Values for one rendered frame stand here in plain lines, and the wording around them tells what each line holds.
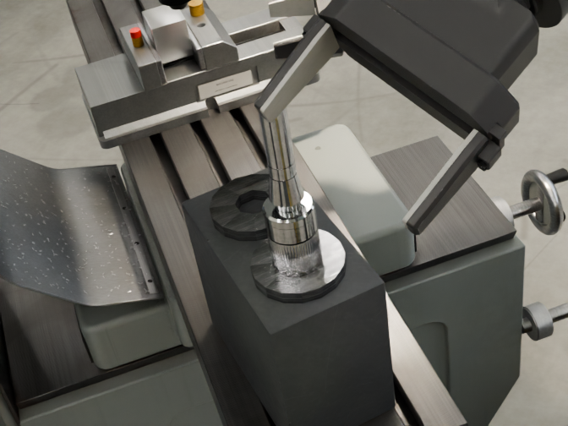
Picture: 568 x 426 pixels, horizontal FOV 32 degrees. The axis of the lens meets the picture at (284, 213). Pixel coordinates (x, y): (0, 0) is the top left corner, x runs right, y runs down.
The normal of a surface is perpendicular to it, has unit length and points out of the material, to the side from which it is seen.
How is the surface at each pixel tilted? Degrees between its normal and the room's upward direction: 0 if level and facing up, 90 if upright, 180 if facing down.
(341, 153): 0
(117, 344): 90
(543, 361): 0
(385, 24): 36
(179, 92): 90
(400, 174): 0
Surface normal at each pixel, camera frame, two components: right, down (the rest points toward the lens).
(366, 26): -0.21, -0.22
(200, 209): -0.13, -0.75
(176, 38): 0.35, 0.58
